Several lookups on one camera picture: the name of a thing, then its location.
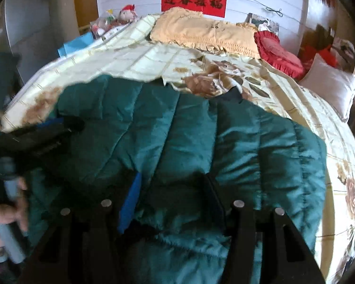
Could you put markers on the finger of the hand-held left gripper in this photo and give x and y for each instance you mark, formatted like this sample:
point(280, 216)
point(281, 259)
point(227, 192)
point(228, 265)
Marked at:
point(62, 128)

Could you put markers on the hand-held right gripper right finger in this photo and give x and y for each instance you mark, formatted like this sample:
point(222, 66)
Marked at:
point(214, 201)

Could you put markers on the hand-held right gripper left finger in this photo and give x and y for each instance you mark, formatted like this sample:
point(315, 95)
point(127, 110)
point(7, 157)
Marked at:
point(130, 204)

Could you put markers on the green quilted jacket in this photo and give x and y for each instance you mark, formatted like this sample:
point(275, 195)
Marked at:
point(180, 142)

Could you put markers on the person's left hand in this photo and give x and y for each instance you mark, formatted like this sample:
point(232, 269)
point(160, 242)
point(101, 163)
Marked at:
point(6, 213)

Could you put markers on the blue box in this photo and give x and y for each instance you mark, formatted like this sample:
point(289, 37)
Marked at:
point(77, 43)

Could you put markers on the grey cabinet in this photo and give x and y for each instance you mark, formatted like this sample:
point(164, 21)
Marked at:
point(26, 26)

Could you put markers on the plush toy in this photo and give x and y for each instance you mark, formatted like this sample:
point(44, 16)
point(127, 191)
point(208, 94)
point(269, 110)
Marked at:
point(100, 25)

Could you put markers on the cream floral bed sheet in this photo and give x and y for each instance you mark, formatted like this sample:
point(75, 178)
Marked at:
point(284, 94)

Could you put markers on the wooden door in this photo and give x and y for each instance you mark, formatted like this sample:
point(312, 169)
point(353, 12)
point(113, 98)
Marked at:
point(85, 0)

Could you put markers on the red hat doll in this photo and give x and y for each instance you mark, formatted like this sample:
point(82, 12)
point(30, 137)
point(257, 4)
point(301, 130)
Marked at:
point(127, 13)

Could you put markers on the red frilled pillow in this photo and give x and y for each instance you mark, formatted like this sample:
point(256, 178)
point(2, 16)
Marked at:
point(276, 50)

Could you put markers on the white satin pillow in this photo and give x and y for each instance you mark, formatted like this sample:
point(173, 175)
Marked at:
point(331, 85)

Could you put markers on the yellow frilled pillow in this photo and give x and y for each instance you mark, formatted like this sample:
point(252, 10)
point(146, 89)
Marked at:
point(195, 32)

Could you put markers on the red cloth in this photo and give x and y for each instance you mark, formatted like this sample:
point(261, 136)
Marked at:
point(319, 53)

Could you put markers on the framed photo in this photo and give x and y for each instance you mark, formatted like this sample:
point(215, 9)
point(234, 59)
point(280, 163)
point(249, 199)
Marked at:
point(261, 23)

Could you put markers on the red wall banner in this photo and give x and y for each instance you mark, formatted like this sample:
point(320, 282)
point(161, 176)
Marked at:
point(192, 1)

